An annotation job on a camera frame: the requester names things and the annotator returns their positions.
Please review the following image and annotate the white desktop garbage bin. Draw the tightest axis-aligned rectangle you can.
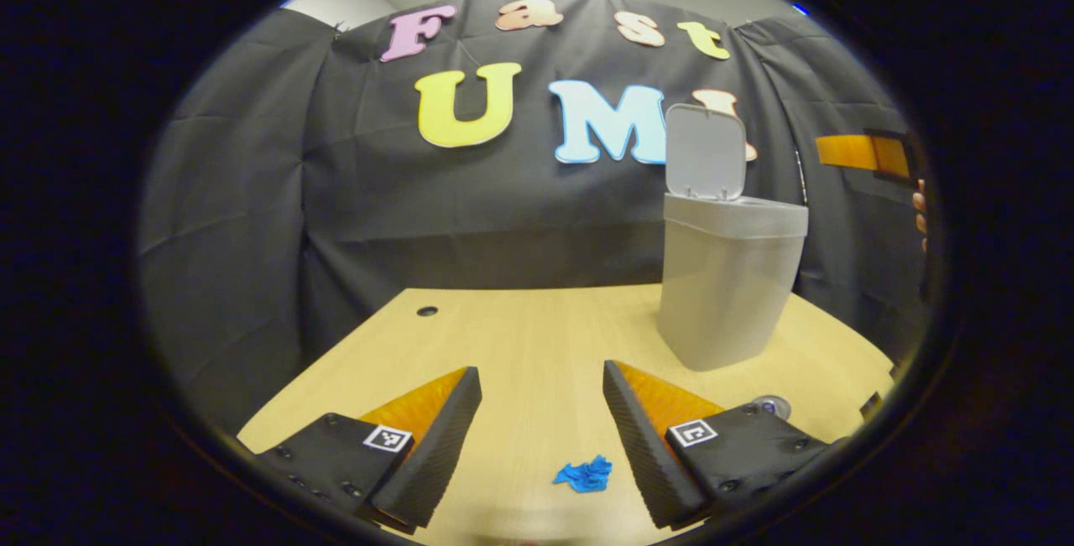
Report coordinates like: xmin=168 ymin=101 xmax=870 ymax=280
xmin=657 ymin=103 xmax=810 ymax=372

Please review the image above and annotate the wooden desktop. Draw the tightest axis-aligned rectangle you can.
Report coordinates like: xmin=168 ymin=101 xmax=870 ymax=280
xmin=237 ymin=282 xmax=897 ymax=546

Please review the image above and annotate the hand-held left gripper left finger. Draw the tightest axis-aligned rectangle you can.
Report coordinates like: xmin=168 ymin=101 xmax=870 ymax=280
xmin=252 ymin=366 xmax=484 ymax=534

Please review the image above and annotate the blue paper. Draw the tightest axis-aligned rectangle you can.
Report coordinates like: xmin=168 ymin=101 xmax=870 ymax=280
xmin=552 ymin=455 xmax=614 ymax=494

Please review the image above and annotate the black backdrop cloth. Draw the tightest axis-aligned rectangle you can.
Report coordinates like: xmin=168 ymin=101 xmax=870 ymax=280
xmin=138 ymin=0 xmax=936 ymax=438

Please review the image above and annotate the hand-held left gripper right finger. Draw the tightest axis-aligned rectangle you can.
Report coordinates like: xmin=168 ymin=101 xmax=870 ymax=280
xmin=602 ymin=360 xmax=840 ymax=530

